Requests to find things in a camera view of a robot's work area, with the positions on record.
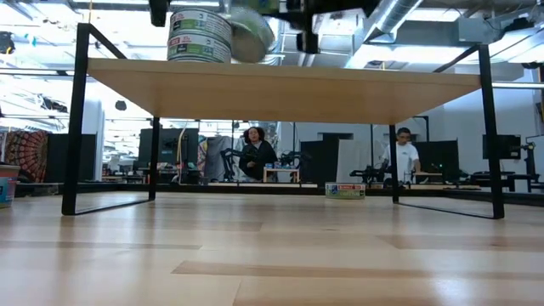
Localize black aluminium table frame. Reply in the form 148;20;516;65
14;180;544;209

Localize black background partition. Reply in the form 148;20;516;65
45;133;98;184

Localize black background stand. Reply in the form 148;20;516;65
522;142;544;192

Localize person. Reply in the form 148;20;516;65
381;127;422;184
237;126;280;182

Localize white background board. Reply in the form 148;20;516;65
335;139;405;184

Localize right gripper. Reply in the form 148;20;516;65
278;0;371;55

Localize black background monitor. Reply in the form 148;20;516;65
482;133;522;161
138;127;200;165
414;139;461;182

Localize silver spiral ventilation duct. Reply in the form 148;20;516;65
363;0;426;43

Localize red patterned tapestry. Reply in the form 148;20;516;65
3;129;51;184

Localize black hanging device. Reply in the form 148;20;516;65
0;31;17;55

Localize small background wooden shelf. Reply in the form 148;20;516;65
262;167;301;184

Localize wooden shelf black metal legs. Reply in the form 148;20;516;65
61;22;506;220

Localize black background panel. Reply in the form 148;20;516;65
299;132;354;184

